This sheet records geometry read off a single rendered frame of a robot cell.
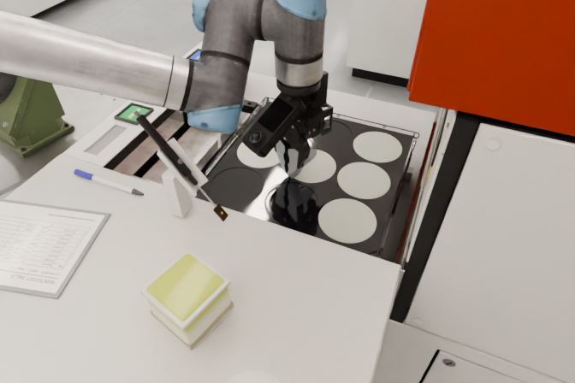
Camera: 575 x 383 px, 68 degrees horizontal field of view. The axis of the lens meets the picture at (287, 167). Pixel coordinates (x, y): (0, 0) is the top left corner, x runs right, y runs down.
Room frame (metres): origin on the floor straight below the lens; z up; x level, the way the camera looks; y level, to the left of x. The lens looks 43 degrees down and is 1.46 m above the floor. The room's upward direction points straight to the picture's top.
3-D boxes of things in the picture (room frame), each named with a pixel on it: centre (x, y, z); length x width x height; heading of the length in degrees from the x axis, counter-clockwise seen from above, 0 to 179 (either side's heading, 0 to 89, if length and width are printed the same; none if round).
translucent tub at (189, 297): (0.27, 0.12, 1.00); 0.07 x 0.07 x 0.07; 52
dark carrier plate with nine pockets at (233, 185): (0.62, -0.05, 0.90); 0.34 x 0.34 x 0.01; 67
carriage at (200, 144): (0.71, 0.20, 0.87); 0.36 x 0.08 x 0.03; 157
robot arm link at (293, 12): (0.60, -0.01, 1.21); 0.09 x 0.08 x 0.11; 74
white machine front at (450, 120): (0.71, -0.33, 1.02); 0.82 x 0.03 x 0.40; 157
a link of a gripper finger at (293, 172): (0.58, -0.03, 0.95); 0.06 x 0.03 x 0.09; 131
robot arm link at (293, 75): (0.60, -0.02, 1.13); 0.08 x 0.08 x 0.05
